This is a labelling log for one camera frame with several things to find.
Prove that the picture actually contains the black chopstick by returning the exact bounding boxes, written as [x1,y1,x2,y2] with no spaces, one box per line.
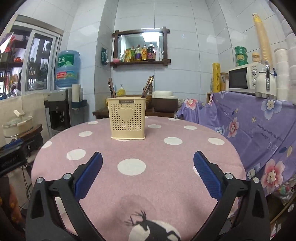
[107,81,114,98]

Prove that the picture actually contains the brown wooden chopstick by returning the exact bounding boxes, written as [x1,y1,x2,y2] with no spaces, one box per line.
[108,78,116,98]
[141,76,152,97]
[147,75,154,95]

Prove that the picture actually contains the white cooking pot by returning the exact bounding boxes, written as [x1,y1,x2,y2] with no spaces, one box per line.
[1,109,34,138]

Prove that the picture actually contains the water dispenser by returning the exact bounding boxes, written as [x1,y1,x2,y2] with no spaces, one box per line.
[44,88,87,137]

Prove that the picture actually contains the window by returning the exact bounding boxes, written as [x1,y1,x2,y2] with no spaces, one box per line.
[21,30,60,94]

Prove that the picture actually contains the purple floral cloth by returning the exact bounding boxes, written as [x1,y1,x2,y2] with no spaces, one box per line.
[177,91,295,199]

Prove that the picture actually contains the paper towel roll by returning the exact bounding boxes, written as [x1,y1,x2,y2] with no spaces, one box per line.
[71,84,80,102]

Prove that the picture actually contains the pink polka dot tablecloth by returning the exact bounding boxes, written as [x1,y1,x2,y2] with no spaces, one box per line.
[32,116,246,240]

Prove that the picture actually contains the blue water jug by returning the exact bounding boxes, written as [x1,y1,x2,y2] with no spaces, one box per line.
[55,50,81,88]

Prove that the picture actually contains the beige plastic utensil holder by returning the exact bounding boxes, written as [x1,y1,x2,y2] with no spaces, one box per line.
[107,96,146,140]

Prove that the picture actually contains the yellow soap bottle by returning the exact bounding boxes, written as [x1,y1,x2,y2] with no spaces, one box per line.
[116,85,126,96]

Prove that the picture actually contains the dark wooden counter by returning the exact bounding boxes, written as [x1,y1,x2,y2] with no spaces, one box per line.
[92,106,176,120]

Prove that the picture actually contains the white microwave oven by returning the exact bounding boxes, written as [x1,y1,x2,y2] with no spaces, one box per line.
[229,62,265,95]

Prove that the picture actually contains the white brown rice cooker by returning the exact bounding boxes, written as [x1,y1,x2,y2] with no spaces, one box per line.
[152,90,179,113]

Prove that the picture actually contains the woven basin sink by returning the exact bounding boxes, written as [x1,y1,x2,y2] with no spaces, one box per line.
[145,94,152,109]

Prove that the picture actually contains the yellow roll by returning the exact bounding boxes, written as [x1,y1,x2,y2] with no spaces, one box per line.
[212,63,221,93]

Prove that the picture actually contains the green stacked containers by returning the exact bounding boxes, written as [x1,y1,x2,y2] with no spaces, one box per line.
[234,46,248,66]

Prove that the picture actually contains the stack of paper cups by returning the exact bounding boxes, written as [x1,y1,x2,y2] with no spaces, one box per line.
[274,49,290,101]

